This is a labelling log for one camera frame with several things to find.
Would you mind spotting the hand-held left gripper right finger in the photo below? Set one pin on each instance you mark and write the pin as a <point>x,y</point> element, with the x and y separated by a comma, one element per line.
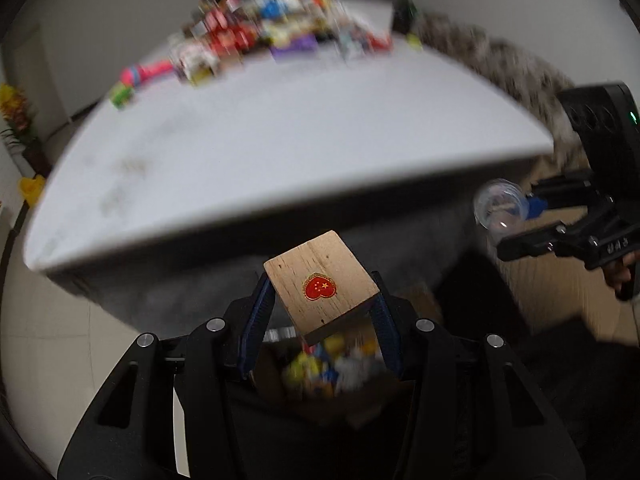
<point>387,330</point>

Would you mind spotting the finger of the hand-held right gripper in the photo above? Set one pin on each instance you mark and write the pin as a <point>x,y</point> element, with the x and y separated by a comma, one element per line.
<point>560,190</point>
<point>535,242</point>

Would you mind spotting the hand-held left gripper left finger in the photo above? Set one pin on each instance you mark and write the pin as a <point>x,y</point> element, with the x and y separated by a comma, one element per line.
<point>255,320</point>

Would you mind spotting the clear plastic cup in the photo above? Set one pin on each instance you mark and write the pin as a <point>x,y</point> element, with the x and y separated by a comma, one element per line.
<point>500,207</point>

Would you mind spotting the wooden block with heart sticker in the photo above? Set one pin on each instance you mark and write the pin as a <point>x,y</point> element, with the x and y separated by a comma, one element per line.
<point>320,285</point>

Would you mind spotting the cardboard box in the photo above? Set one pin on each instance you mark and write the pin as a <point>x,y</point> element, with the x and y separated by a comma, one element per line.
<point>370,407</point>

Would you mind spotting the person's right hand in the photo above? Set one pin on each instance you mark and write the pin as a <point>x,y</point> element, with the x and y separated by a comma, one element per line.
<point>620,275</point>

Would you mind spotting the beige quilted cushion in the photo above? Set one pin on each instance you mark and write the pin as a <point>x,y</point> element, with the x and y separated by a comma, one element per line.
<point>555,290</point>

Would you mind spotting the pile of colourful toys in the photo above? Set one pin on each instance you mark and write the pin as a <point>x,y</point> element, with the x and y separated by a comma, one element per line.
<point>330,365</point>

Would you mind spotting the grey quilted cloth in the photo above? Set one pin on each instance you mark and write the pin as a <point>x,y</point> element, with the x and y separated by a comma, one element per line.
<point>200,280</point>

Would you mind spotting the floral patterned cloth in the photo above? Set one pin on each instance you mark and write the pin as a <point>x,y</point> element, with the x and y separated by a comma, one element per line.
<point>510,70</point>

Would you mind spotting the yellow object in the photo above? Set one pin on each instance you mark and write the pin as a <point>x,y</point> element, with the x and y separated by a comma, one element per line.
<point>32,190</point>

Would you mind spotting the pink and green toy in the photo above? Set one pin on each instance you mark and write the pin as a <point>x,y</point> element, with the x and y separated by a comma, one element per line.
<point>147,71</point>

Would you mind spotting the pile of small packets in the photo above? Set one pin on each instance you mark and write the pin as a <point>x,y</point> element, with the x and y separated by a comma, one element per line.
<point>280,30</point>

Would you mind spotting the yellow flowers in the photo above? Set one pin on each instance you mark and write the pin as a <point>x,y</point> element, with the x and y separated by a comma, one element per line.
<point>15,112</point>

